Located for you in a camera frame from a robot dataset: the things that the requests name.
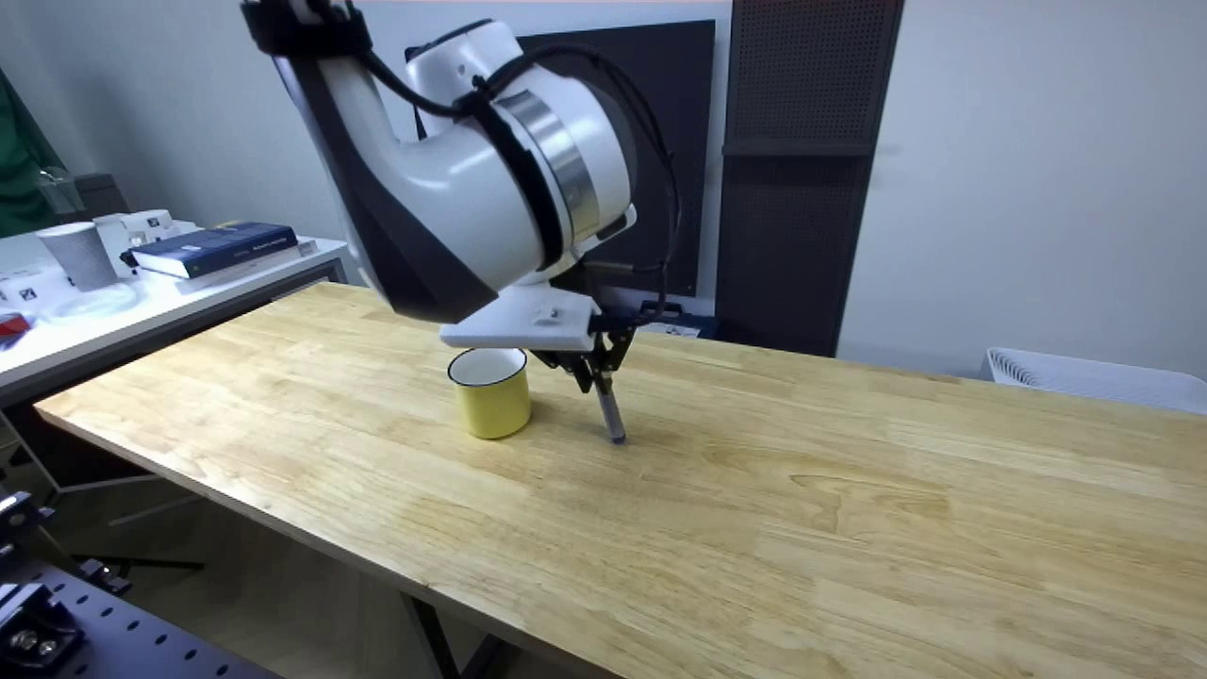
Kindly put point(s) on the white plastic bin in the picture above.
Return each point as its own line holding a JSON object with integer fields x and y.
{"x": 1094, "y": 380}

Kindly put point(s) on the black table leg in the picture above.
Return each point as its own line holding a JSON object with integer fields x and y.
{"x": 437, "y": 636}

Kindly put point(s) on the white side table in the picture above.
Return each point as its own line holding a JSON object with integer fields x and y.
{"x": 136, "y": 324}

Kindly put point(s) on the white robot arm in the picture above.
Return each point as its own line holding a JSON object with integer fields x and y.
{"x": 466, "y": 191}

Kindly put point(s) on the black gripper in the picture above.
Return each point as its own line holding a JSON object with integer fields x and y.
{"x": 613, "y": 339}

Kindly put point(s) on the blue grey pen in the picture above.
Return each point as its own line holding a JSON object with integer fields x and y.
{"x": 613, "y": 421}

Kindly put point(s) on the blue book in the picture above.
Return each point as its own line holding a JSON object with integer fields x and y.
{"x": 210, "y": 250}

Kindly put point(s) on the small red object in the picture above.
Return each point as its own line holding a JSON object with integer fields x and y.
{"x": 9, "y": 331}

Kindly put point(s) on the yellow enamel cup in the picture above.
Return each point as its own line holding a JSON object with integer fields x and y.
{"x": 493, "y": 409}

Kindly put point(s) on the black perforated breadboard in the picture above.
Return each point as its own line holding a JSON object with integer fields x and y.
{"x": 117, "y": 639}

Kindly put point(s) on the white cardboard box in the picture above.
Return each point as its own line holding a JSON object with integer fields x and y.
{"x": 143, "y": 230}

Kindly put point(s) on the black monitor screen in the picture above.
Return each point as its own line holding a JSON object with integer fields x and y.
{"x": 698, "y": 79}

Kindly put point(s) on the dark brown cabinet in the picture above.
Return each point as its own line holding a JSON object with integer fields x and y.
{"x": 794, "y": 230}

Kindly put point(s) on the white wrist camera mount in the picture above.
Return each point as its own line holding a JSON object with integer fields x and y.
{"x": 530, "y": 325}

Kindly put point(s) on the green object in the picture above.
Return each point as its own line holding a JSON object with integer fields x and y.
{"x": 20, "y": 175}

